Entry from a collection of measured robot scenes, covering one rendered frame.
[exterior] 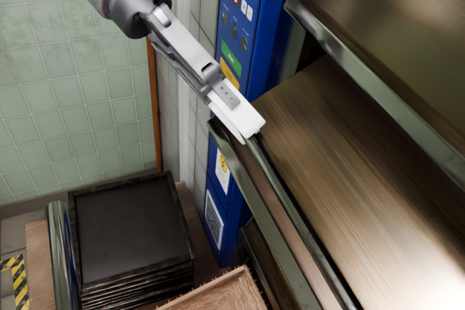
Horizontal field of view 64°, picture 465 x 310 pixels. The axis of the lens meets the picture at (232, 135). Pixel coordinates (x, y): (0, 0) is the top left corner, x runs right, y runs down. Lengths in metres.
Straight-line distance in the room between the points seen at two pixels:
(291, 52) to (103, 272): 0.68
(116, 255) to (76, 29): 0.81
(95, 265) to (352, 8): 0.81
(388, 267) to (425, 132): 0.15
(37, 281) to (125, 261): 0.34
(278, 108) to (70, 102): 1.21
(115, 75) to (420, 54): 1.34
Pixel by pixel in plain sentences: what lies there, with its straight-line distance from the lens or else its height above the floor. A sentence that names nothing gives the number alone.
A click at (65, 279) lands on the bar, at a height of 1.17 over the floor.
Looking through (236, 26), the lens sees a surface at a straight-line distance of 0.64.
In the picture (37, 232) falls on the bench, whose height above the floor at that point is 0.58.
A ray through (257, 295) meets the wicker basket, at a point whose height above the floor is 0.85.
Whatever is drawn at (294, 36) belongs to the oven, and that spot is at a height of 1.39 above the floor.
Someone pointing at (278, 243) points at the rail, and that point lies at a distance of 0.41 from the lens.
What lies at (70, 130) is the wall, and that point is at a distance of 1.73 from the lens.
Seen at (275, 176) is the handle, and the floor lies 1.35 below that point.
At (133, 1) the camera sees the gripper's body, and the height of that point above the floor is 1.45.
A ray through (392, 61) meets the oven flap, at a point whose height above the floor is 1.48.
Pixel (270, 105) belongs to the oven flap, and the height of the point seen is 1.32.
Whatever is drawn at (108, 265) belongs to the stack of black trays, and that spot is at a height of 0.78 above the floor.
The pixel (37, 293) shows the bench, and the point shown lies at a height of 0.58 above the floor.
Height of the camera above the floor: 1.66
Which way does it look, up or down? 46 degrees down
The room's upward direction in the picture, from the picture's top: 8 degrees clockwise
